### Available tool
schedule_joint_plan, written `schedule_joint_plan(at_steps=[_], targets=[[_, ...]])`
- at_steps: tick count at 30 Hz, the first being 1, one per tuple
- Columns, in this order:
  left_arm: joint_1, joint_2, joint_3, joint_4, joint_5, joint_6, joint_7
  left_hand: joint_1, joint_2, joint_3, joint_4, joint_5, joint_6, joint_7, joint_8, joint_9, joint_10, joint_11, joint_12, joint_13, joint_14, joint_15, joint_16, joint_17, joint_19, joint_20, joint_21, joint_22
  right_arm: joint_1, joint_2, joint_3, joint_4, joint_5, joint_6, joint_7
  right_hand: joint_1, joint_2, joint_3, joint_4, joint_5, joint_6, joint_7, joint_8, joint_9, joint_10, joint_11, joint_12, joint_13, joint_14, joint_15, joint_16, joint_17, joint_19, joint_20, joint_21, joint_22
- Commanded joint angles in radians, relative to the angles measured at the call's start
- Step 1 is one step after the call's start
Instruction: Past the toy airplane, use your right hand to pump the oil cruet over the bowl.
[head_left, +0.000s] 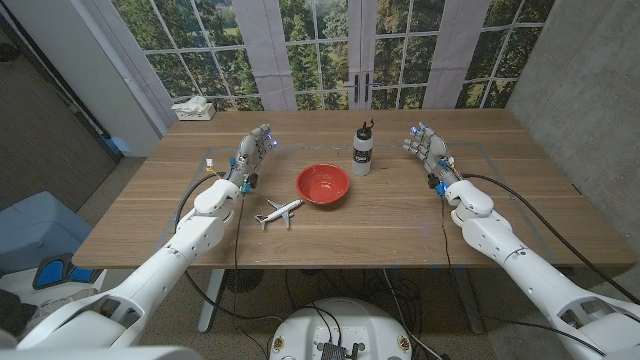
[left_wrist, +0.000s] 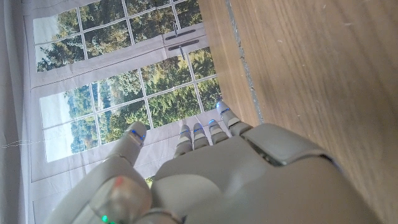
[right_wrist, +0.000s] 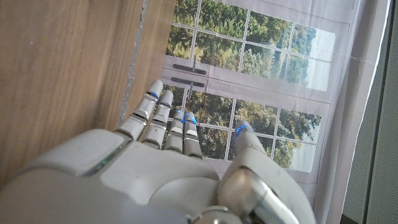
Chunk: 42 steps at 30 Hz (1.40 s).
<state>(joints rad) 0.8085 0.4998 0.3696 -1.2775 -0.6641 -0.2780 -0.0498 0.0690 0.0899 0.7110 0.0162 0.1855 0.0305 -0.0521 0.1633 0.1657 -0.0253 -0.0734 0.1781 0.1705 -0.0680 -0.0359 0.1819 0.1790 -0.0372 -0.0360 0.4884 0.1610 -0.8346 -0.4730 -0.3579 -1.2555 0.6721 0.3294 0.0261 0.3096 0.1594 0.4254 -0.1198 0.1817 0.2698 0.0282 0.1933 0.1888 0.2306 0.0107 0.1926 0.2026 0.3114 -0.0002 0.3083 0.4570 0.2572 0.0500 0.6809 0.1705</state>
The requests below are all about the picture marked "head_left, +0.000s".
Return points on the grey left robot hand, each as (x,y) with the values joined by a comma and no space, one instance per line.
(247,155)

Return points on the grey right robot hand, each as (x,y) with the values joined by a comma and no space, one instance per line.
(435,150)

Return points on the translucent oil cruet black cap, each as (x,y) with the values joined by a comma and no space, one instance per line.
(362,155)

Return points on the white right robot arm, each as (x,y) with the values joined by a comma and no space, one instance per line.
(525,280)

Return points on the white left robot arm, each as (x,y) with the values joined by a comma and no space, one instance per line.
(175,250)

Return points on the white toy airplane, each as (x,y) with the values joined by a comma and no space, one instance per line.
(280,212)

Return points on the red bowl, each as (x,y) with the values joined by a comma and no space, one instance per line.
(322,185)

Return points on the wooden panel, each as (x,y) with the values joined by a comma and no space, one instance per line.
(310,146)

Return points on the white tissue box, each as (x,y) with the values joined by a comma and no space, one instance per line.
(197,112)

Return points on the printed window backdrop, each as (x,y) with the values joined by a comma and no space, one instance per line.
(310,60)

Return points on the black round fan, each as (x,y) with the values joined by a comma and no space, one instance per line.
(243,280)

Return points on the white table leg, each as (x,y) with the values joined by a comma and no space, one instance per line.
(210,305)

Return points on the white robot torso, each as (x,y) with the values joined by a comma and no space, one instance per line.
(340,325)

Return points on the dark door panel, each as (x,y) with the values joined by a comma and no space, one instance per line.
(40,140)

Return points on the blue upholstered seat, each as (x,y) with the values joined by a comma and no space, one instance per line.
(35,230)

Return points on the grey white sneaker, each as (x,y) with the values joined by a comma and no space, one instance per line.
(70,298)

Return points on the white pedal with blue pads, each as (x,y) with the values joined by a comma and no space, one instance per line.
(50,272)

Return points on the dark trouser leg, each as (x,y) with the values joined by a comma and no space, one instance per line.
(15,315)

